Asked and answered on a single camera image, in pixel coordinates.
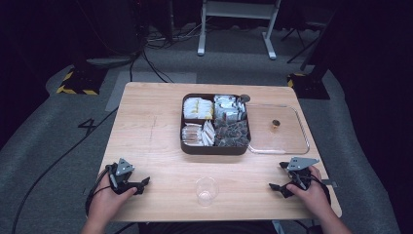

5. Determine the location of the brown compartment tray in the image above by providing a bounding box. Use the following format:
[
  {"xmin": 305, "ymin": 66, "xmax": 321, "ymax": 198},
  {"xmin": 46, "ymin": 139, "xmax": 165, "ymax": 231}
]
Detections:
[{"xmin": 179, "ymin": 93, "xmax": 252, "ymax": 156}]

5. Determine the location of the left hand-held gripper cable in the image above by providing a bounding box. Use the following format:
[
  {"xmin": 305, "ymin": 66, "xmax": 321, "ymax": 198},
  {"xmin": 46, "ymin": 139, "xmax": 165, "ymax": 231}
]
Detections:
[{"xmin": 84, "ymin": 168, "xmax": 112, "ymax": 217}]

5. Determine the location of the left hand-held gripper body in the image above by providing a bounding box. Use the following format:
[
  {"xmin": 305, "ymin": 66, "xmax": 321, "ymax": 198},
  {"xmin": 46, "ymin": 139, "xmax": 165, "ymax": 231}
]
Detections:
[{"xmin": 106, "ymin": 158, "xmax": 139, "ymax": 196}]

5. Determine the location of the transparent lid with knob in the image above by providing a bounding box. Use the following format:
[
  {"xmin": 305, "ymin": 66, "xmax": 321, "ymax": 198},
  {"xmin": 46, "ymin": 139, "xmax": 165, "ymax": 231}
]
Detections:
[{"xmin": 245, "ymin": 102, "xmax": 311, "ymax": 156}]

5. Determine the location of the long black floor cable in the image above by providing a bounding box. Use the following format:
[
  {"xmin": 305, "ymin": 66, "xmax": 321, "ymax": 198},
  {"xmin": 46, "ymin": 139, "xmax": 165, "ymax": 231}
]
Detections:
[{"xmin": 11, "ymin": 107, "xmax": 119, "ymax": 234}]

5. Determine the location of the white desk frame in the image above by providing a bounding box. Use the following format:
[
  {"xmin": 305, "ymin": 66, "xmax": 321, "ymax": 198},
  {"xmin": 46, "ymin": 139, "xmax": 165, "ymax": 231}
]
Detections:
[{"xmin": 197, "ymin": 0, "xmax": 282, "ymax": 61}]

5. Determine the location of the row of white sachets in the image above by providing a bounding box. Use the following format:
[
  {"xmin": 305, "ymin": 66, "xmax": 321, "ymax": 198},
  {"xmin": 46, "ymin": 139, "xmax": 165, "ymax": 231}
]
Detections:
[{"xmin": 201, "ymin": 119, "xmax": 216, "ymax": 147}]

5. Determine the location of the pile of silver packets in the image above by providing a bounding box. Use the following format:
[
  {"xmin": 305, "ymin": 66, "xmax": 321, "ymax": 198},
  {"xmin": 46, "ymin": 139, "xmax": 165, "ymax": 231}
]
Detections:
[{"xmin": 212, "ymin": 94, "xmax": 247, "ymax": 122}]

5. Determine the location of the pile of white yellow packets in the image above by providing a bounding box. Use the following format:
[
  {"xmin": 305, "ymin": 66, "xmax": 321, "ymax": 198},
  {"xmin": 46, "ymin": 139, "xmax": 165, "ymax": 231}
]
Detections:
[{"xmin": 182, "ymin": 97, "xmax": 214, "ymax": 121}]

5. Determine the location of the pile of clear packets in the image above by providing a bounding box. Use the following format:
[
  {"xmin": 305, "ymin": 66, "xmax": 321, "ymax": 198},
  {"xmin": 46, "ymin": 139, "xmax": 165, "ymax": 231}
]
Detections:
[{"xmin": 181, "ymin": 123, "xmax": 205, "ymax": 146}]

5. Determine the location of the black tripod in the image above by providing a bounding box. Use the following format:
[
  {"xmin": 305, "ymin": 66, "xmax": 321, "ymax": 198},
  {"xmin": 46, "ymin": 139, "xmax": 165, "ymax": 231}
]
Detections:
[{"xmin": 280, "ymin": 20, "xmax": 322, "ymax": 64}]

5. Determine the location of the hand-held gripper cable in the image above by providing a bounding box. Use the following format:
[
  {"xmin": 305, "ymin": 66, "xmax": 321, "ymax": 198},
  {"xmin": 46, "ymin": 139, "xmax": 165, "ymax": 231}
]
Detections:
[
  {"xmin": 309, "ymin": 175, "xmax": 332, "ymax": 207},
  {"xmin": 84, "ymin": 168, "xmax": 112, "ymax": 217}
]

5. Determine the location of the person's right hand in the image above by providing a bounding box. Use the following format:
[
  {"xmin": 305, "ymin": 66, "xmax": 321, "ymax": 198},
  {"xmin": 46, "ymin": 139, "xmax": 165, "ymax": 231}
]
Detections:
[{"xmin": 285, "ymin": 165, "xmax": 336, "ymax": 222}]

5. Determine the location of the right hand-held gripper cable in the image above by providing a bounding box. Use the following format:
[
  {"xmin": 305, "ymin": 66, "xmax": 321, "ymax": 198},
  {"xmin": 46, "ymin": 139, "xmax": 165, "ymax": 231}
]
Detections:
[{"xmin": 309, "ymin": 175, "xmax": 332, "ymax": 207}]

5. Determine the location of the person's left hand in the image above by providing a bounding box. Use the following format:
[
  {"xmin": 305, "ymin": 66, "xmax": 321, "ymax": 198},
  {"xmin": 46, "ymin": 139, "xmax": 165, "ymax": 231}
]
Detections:
[{"xmin": 86, "ymin": 168, "xmax": 138, "ymax": 226}]

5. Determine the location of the clear glass cup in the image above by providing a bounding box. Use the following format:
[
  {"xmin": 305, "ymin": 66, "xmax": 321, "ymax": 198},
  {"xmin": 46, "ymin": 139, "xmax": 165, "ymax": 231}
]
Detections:
[{"xmin": 195, "ymin": 175, "xmax": 220, "ymax": 208}]

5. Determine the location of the pile of dark tea packets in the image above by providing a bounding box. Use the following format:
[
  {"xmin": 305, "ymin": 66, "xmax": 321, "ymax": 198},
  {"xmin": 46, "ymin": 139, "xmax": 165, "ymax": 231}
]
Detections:
[{"xmin": 213, "ymin": 119, "xmax": 250, "ymax": 148}]

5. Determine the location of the black yellow striped stand base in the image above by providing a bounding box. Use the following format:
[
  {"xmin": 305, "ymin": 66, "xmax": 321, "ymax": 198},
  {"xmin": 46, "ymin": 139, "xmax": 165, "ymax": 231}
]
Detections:
[
  {"xmin": 56, "ymin": 65, "xmax": 108, "ymax": 97},
  {"xmin": 286, "ymin": 71, "xmax": 331, "ymax": 100}
]

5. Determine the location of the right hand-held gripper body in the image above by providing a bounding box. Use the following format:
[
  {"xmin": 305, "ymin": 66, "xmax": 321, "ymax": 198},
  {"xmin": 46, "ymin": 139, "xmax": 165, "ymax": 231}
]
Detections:
[{"xmin": 279, "ymin": 157, "xmax": 320, "ymax": 189}]

